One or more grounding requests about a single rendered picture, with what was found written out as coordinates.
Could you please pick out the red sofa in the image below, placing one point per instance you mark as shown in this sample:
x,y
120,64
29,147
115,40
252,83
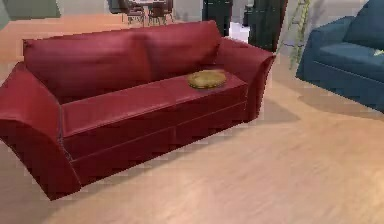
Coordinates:
x,y
133,100

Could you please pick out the dark dining chair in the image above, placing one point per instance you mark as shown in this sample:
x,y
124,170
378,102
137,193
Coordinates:
x,y
160,11
133,11

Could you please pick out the small pale green object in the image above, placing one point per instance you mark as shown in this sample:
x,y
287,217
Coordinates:
x,y
379,52

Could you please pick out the blue sofa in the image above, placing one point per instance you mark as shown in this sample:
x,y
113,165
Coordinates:
x,y
350,60

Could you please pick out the dark narrow cabinet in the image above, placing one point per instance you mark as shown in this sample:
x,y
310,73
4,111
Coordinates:
x,y
217,13

